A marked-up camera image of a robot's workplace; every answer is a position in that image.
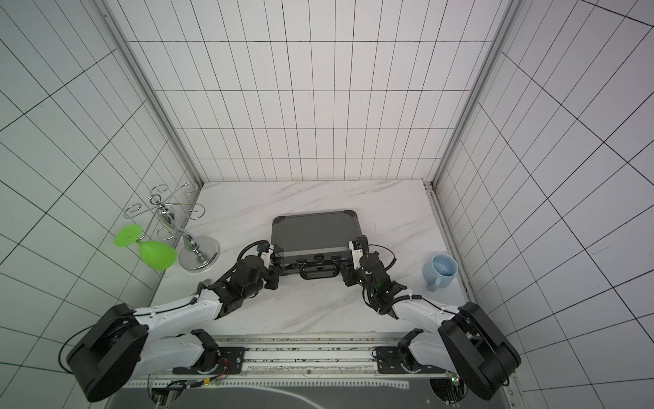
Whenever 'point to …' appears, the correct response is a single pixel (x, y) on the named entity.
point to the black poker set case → (315, 244)
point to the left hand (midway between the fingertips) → (278, 274)
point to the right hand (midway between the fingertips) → (343, 259)
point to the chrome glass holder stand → (198, 254)
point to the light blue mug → (439, 271)
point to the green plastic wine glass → (157, 255)
